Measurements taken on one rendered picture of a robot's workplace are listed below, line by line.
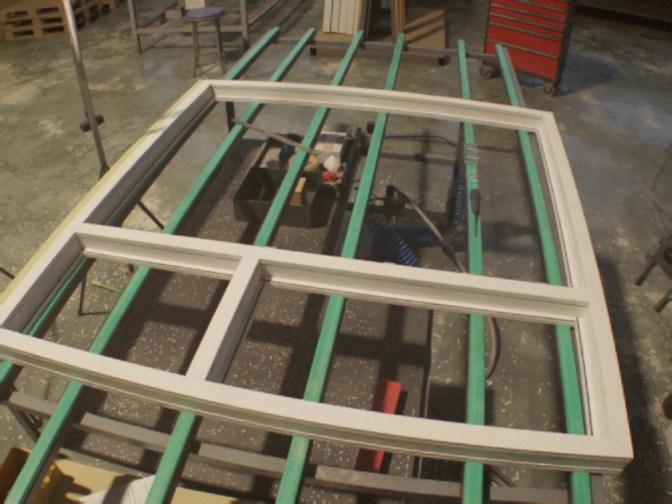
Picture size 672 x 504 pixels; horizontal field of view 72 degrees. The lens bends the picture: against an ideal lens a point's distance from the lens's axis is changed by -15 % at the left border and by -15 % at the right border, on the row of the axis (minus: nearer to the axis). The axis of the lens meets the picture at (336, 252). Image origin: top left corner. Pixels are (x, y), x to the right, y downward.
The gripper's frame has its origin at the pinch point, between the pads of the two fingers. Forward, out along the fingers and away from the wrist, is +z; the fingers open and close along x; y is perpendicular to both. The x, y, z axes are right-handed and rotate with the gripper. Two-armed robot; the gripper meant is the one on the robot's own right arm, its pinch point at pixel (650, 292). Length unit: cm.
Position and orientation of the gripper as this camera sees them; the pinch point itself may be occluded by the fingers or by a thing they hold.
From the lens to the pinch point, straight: 173.2
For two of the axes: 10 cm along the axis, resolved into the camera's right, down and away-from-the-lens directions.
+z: -4.0, 7.7, 4.9
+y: 9.2, 3.1, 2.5
